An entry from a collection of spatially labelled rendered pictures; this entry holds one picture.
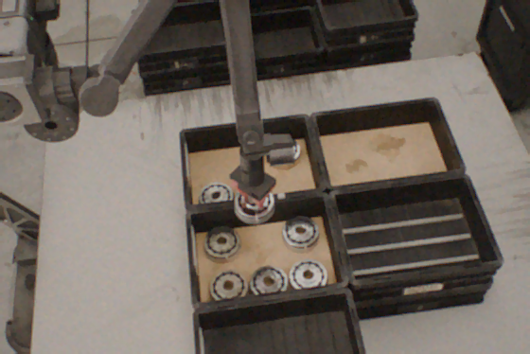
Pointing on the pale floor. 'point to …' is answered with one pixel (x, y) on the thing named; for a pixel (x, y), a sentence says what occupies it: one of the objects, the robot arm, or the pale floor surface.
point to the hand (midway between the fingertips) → (254, 199)
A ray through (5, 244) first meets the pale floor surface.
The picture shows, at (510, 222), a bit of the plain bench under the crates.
